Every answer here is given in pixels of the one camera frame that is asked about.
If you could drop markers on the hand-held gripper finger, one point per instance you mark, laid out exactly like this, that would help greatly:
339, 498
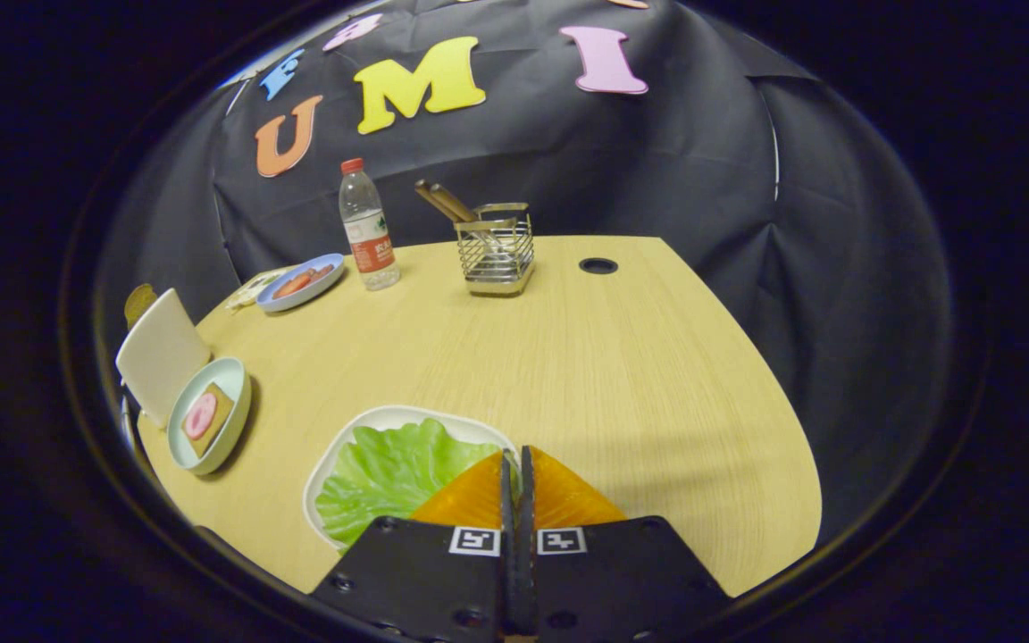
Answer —
526, 536
507, 536

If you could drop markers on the green lettuce leaf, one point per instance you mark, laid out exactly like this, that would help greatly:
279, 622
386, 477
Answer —
389, 473

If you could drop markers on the white square plate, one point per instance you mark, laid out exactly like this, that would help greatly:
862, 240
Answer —
389, 413

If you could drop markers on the black table grommet hole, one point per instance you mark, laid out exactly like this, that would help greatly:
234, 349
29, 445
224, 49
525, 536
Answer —
598, 265

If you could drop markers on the blue round plate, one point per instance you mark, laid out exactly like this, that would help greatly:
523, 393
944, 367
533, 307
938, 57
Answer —
287, 302

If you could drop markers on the light green round plate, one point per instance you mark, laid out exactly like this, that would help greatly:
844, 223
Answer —
227, 375

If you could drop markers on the brown meat patty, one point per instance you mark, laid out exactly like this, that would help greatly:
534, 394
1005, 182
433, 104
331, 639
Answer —
322, 271

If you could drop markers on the clear water bottle red cap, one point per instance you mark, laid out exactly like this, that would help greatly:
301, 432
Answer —
370, 241

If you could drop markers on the pink ham slice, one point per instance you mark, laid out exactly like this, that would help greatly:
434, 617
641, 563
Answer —
200, 416

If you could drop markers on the red tomato slice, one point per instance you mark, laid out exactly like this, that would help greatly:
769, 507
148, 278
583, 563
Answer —
293, 284

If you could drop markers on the white seasoning tray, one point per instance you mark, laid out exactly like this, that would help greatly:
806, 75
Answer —
251, 290

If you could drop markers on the white toaster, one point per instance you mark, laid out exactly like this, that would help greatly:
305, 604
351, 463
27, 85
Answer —
162, 357

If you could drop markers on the black backdrop cloth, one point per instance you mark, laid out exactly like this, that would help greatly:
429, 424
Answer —
657, 161

